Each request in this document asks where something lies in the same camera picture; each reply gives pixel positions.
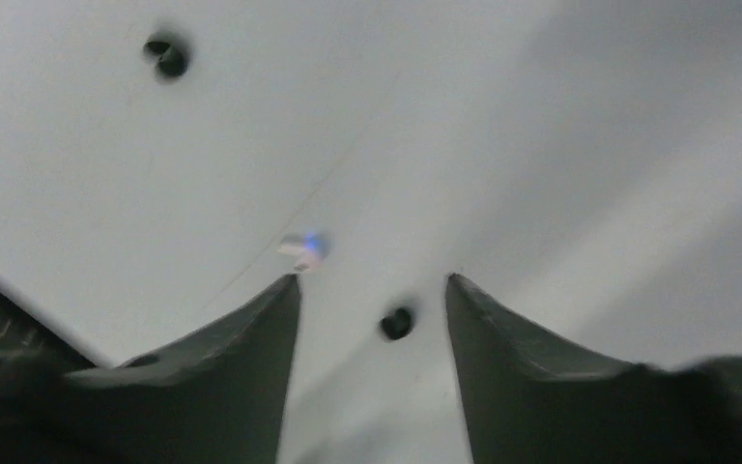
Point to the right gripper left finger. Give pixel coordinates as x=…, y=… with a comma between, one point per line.
x=216, y=395

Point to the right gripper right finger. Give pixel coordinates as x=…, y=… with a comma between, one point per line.
x=530, y=395

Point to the black earbud on right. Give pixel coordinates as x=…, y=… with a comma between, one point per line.
x=397, y=323

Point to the black earbud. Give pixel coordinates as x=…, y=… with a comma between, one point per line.
x=397, y=323
x=171, y=56

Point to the black earbud near centre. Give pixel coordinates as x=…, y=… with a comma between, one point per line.
x=171, y=56

